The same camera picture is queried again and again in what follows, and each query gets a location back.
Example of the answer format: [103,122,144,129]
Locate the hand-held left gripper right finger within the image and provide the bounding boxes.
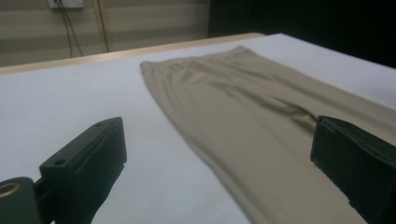
[310,115,396,224]

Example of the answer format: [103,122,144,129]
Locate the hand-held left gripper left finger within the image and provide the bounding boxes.
[39,117,128,224]

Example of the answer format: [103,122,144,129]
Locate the beige pants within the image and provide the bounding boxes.
[139,45,396,224]

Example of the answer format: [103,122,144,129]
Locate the white table cover sheet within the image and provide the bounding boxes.
[0,33,396,224]

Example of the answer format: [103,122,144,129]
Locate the black curtain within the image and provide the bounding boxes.
[207,0,396,69]

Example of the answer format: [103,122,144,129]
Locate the tan vertical wall conduit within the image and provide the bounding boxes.
[95,0,110,53]

